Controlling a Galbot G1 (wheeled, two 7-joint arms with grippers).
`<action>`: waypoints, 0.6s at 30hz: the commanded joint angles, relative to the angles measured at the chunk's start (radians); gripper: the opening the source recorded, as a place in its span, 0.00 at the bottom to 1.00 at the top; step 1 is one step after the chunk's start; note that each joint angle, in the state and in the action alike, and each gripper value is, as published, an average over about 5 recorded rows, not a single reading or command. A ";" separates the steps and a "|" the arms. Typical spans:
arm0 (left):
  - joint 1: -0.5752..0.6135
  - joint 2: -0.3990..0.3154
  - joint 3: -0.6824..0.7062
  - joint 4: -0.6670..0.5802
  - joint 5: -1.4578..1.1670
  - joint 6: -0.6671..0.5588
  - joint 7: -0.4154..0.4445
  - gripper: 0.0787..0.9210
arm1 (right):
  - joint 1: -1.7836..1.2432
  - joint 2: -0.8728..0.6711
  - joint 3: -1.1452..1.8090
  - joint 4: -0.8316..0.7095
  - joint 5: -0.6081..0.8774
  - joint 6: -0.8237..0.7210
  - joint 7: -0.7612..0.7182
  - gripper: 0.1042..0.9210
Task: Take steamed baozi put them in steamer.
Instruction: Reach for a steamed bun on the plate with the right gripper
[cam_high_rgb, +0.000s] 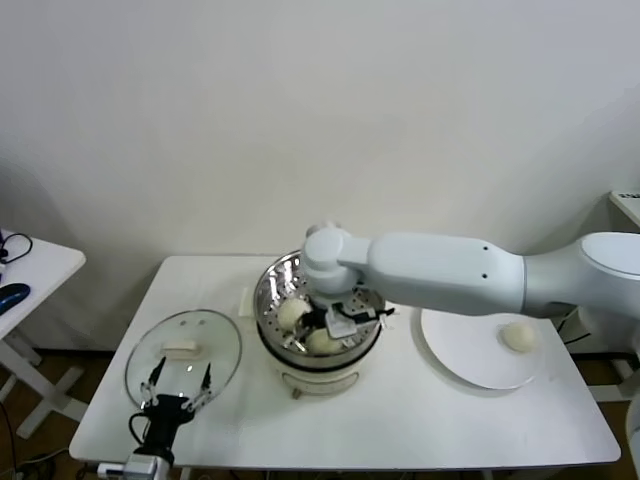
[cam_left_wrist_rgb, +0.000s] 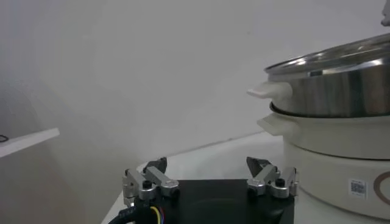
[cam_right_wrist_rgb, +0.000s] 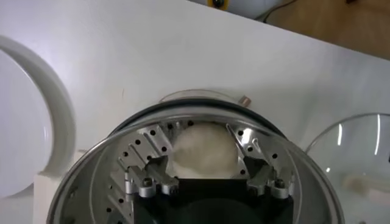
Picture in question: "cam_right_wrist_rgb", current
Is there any white round plate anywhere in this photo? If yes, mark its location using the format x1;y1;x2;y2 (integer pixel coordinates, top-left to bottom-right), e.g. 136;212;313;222
0;35;77;200

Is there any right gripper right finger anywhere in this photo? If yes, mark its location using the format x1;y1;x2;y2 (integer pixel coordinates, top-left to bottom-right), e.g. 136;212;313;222
243;156;296;200

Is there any stainless steel steamer basket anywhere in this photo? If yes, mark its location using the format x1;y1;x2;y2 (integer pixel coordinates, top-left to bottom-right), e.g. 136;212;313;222
32;97;347;224

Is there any dark floor cable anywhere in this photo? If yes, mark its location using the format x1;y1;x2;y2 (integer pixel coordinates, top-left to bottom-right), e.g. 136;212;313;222
261;0;300;24

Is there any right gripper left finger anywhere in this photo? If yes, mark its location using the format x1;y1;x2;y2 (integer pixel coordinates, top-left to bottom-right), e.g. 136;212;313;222
123;155;180;201

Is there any white steamed baozi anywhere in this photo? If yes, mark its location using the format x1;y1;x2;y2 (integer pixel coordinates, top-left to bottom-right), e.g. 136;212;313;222
169;122;241;180

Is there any round glass pot lid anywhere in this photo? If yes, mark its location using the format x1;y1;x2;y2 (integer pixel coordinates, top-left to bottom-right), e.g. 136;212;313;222
304;112;390;224

